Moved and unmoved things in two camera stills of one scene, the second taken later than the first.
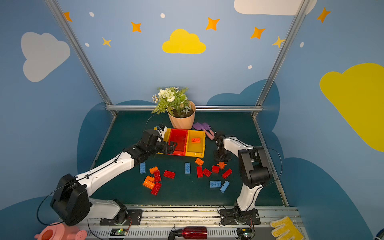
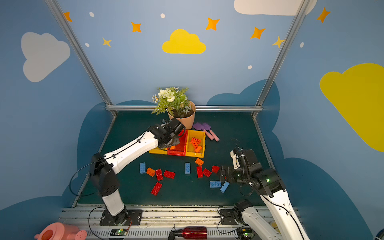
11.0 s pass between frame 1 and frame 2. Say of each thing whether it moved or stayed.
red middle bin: stayed
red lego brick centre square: stayed
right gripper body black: moved
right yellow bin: stayed
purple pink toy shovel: stayed
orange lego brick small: moved
